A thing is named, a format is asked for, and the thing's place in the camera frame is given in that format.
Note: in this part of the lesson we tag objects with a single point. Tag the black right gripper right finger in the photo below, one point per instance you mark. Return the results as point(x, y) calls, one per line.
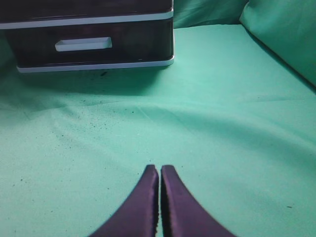
point(181, 213)

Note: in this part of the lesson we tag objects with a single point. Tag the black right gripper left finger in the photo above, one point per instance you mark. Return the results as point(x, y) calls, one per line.
point(138, 215)

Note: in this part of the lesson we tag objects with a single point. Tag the dark bottom drawer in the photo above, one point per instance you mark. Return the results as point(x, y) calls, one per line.
point(108, 43)

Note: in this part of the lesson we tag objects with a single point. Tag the green cloth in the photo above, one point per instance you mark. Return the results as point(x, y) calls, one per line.
point(238, 124)

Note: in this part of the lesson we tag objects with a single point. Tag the white frame drawer cabinet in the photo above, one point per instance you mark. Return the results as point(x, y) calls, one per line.
point(25, 14)

